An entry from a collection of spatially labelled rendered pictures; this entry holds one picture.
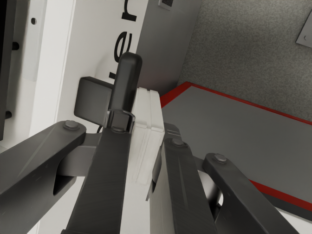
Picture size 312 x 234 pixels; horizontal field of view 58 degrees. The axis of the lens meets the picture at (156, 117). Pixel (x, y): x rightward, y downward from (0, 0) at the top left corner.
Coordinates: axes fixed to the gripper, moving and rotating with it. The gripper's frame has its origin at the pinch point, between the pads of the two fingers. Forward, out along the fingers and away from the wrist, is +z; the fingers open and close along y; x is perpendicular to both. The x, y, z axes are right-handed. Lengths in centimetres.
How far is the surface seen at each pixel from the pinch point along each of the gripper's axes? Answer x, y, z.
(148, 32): 3.1, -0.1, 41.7
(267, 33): 11, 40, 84
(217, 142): -11.3, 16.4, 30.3
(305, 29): 15, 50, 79
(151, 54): -1.3, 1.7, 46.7
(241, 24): 12, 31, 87
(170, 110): -11.3, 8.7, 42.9
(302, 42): 12, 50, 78
